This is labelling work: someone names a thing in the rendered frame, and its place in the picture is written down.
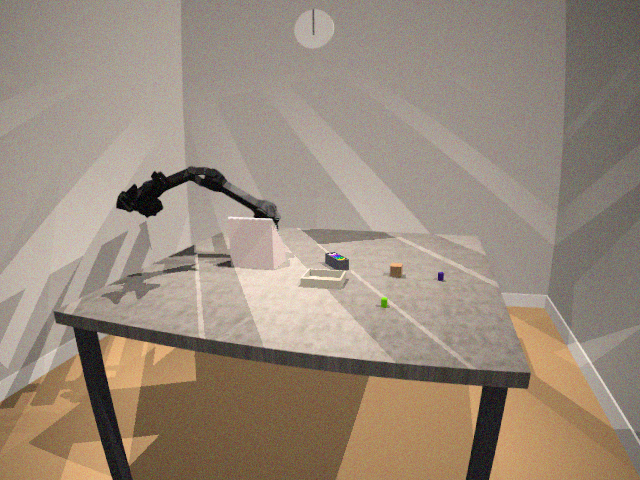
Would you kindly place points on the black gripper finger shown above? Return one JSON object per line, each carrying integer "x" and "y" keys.
{"x": 131, "y": 195}
{"x": 158, "y": 179}

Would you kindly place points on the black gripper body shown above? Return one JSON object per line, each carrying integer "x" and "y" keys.
{"x": 144, "y": 193}

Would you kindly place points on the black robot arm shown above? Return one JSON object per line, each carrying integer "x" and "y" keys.
{"x": 216, "y": 182}

